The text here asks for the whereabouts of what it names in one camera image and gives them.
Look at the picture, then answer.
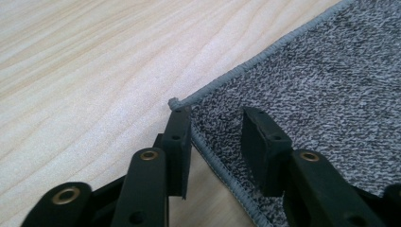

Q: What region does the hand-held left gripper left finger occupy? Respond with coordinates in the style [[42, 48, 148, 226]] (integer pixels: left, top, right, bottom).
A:
[[111, 106, 193, 227]]

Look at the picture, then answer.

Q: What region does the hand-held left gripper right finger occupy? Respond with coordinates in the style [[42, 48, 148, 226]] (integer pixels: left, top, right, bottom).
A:
[[241, 106, 389, 227]]

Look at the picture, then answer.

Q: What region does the grey cloth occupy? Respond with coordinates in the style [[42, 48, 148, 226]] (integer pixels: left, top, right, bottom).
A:
[[167, 0, 401, 227]]

